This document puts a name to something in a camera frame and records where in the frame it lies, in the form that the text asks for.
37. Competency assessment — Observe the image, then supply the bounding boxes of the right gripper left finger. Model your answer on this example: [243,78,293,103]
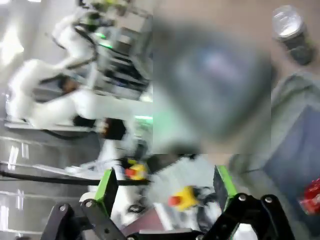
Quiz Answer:
[43,167,126,240]

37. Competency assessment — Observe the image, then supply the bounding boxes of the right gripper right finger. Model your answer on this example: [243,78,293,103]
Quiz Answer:
[203,164,296,240]

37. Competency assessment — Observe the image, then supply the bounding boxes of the red packet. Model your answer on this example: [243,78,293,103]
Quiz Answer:
[296,177,320,216]

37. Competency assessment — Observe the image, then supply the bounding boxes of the black drink can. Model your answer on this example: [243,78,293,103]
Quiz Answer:
[271,5,315,66]

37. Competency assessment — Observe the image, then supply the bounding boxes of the grey basket labelled Can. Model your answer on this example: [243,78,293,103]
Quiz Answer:
[228,71,320,240]

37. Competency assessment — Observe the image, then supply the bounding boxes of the grey basket labelled Plastic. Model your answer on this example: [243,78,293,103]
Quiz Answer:
[156,14,272,151]

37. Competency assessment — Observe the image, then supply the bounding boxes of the yellow emergency stop button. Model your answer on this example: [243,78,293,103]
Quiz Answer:
[168,185,200,211]
[124,161,149,181]

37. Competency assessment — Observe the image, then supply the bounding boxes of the thin black cable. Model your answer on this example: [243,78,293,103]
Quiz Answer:
[0,169,151,187]

